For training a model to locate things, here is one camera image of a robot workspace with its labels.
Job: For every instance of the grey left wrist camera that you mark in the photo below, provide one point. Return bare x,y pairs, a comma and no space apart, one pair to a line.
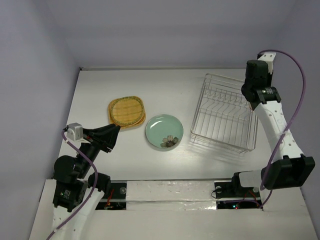
74,132

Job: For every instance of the square yellow woven plate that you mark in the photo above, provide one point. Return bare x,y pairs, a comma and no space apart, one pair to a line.
120,125

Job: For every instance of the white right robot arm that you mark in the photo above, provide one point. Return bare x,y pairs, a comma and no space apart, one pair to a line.
176,92

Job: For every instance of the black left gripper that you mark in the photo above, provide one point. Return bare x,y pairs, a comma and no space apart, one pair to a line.
109,131

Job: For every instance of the green floral ceramic plate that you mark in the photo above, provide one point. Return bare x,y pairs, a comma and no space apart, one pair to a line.
164,132

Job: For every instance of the metal wire dish rack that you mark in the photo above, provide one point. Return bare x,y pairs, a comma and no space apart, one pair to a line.
223,117

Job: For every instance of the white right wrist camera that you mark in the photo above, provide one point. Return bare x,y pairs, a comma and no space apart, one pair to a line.
267,56

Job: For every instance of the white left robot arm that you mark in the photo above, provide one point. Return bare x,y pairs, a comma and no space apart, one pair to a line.
79,186

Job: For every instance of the round yellow woven plate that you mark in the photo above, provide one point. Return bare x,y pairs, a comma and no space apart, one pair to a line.
127,111

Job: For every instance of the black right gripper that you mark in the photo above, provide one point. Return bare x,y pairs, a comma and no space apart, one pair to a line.
256,72

